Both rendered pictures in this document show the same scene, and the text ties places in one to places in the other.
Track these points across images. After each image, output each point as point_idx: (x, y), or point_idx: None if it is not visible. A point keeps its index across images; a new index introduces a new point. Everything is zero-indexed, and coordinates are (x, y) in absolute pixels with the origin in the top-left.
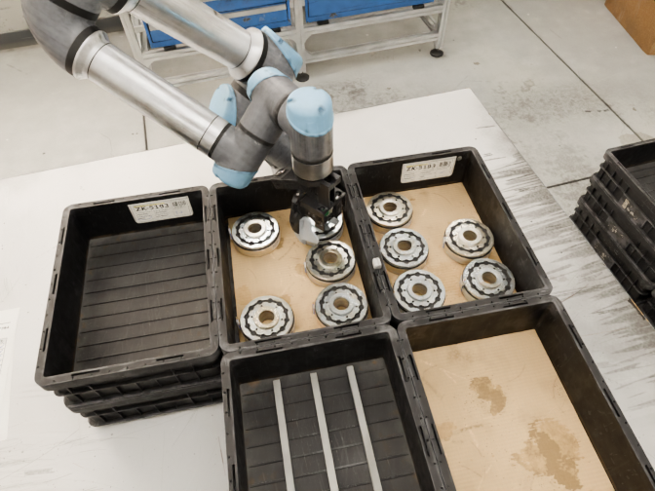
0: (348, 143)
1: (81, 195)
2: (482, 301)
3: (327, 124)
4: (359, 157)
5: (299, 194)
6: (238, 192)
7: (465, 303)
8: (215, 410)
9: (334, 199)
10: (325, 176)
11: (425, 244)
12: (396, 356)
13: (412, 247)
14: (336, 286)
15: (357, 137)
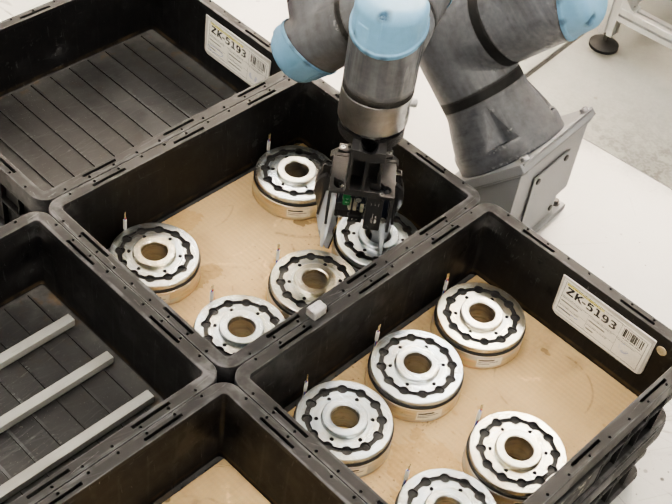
0: (642, 249)
1: (247, 4)
2: (352, 478)
3: (387, 47)
4: (626, 278)
5: (344, 148)
6: (329, 110)
7: (330, 455)
8: None
9: (363, 185)
10: (361, 133)
11: (447, 392)
12: (167, 398)
13: (421, 375)
14: (268, 310)
15: (668, 256)
